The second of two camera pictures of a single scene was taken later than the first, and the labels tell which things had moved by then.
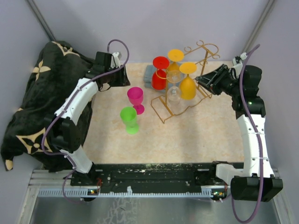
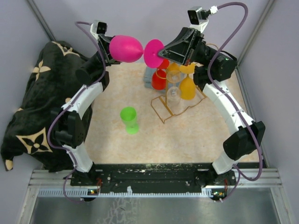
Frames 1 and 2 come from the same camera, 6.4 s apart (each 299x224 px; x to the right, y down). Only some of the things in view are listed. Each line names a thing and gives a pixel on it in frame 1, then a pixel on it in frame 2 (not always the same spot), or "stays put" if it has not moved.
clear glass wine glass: [174, 93] stays put
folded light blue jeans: [149, 70] stays put
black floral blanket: [57, 68] stays put
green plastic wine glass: [128, 115] stays put
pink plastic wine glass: [135, 95] to [126, 49]
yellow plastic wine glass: [188, 85] stays put
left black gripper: [123, 80] to [104, 42]
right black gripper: [212, 80] to [179, 50]
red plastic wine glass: [159, 76] stays put
